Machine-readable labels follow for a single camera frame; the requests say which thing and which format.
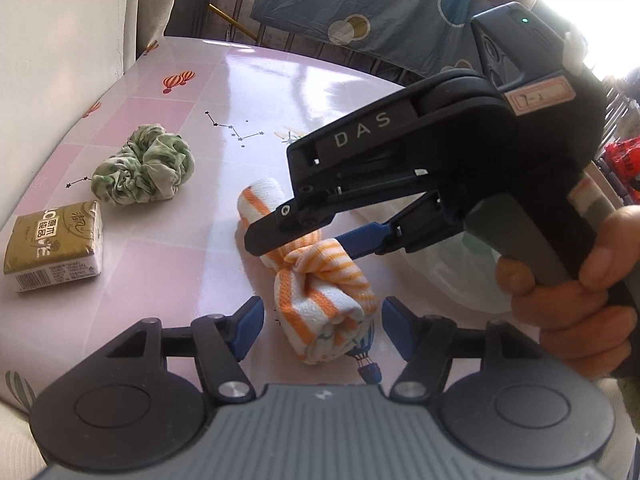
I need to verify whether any gold tissue pack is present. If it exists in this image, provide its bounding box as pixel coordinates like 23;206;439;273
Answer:
4;200;104;293

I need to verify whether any white plastic bag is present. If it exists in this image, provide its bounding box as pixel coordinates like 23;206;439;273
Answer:
400;200;511;311

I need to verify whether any beige curtain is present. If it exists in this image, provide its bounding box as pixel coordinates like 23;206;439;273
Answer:
135;0;181;58

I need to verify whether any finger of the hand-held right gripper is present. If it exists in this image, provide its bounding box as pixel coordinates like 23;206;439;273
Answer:
332;192;466;261
243;205;341;258

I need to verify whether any yellow stick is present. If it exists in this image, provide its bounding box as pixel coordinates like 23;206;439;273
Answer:
209;4;261;43

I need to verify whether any orange striped white towel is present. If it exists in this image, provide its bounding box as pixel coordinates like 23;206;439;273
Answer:
236;177;378;365

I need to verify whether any blue circle-print hanging sheet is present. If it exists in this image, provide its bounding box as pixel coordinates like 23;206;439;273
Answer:
250;0;501;76

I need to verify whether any green patterned scrunchie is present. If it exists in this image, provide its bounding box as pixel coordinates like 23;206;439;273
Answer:
91;124;196;206

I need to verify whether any red plastic bag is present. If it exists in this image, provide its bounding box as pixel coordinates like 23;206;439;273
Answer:
602;140;640;191

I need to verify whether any person's right hand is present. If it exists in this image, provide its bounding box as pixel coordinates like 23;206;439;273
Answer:
496;205;640;378

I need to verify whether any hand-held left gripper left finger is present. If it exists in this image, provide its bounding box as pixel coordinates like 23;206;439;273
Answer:
106;296;265;403

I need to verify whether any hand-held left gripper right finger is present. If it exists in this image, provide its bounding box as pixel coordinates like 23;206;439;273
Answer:
384;297;530;403

